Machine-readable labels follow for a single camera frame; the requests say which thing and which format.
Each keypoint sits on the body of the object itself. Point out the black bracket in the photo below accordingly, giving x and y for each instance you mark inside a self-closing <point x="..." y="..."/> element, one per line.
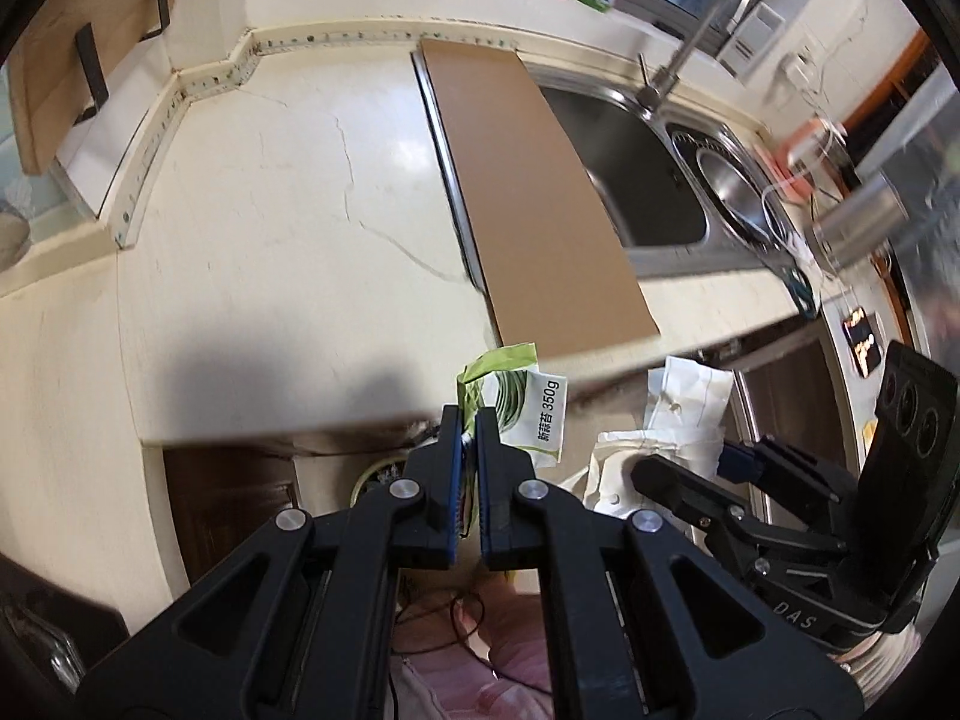
<point x="91" y="75"/>
<point x="156" y="4"/>

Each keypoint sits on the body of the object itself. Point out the white wall socket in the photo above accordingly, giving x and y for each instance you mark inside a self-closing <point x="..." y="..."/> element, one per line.
<point x="804" y="58"/>

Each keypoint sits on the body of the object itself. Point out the metal faucet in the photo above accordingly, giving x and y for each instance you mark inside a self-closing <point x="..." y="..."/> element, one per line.
<point x="701" y="22"/>

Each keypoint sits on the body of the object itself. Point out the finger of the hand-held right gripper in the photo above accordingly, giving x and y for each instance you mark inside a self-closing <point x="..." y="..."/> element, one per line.
<point x="671" y="481"/>
<point x="733" y="463"/>

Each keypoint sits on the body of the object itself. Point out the green white plastic package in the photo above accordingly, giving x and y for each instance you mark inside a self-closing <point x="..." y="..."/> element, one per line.
<point x="532" y="412"/>

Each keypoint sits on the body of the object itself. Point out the person's left leg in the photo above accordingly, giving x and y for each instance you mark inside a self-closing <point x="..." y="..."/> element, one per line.
<point x="431" y="690"/>

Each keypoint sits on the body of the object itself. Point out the white paper bag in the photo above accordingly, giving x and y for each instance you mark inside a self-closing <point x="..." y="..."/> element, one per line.
<point x="675" y="405"/>

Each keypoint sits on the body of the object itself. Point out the dark appliance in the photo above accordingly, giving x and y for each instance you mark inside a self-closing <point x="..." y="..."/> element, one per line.
<point x="45" y="630"/>

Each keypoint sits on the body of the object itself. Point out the person's right leg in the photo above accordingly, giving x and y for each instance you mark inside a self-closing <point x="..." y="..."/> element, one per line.
<point x="517" y="660"/>

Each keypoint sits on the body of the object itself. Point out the brown cardboard sheet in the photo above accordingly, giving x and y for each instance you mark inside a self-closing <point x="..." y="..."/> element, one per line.
<point x="525" y="202"/>

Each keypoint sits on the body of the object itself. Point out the person's leg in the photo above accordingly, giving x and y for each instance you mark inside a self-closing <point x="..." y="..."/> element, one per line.
<point x="431" y="690"/>
<point x="517" y="660"/>

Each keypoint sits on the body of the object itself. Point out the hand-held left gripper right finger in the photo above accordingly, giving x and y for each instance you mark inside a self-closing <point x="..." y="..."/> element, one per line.
<point x="487" y="495"/>

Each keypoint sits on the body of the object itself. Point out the stainless steel cup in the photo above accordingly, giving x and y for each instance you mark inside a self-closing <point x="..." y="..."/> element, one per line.
<point x="859" y="221"/>

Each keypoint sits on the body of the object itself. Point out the yellow rimmed trash bin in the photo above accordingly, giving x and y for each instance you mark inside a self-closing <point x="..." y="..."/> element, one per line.
<point x="367" y="476"/>

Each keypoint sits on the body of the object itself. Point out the wooden cabinet door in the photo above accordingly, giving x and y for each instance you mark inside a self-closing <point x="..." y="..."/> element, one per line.
<point x="225" y="510"/>

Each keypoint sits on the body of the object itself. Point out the stainless steel sink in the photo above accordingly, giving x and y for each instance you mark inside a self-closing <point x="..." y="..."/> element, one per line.
<point x="637" y="180"/>

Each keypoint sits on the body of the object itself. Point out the orange container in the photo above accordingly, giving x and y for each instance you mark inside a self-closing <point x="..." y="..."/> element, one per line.
<point x="806" y="157"/>

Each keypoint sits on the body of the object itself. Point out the wooden cutting board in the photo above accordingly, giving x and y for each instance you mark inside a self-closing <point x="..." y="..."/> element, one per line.
<point x="112" y="0"/>

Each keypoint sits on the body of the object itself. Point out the person's right forearm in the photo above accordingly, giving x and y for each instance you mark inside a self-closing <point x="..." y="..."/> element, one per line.
<point x="877" y="664"/>

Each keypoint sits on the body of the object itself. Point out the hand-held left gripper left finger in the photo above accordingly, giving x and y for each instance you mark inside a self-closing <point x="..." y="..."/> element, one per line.
<point x="450" y="495"/>

